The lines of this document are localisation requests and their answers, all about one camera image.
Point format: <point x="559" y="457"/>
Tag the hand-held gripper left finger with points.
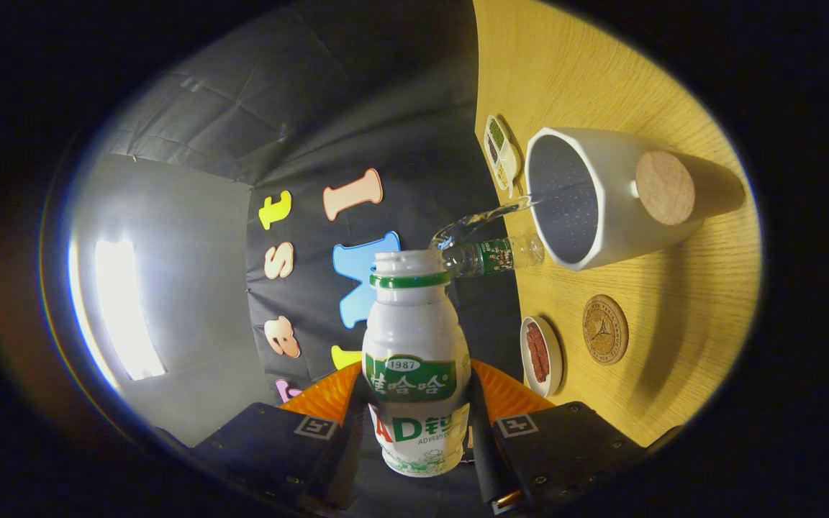
<point x="278" y="453"/>

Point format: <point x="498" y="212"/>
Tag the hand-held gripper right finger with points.
<point x="565" y="446"/>

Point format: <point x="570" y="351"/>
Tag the round cork coaster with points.
<point x="605" y="329"/>

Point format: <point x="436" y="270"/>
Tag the white juice bottle green label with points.
<point x="414" y="331"/>

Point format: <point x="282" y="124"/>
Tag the clear plastic water bottle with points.
<point x="494" y="257"/>

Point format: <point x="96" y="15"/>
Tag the grey oval plate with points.
<point x="555" y="360"/>

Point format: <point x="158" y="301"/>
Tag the red sausages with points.
<point x="538" y="352"/>

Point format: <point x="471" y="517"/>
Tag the white divided tray of grains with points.
<point x="501" y="155"/>

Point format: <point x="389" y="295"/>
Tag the black backdrop cloth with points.
<point x="357" y="93"/>

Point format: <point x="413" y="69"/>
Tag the wooden table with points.
<point x="601" y="72"/>

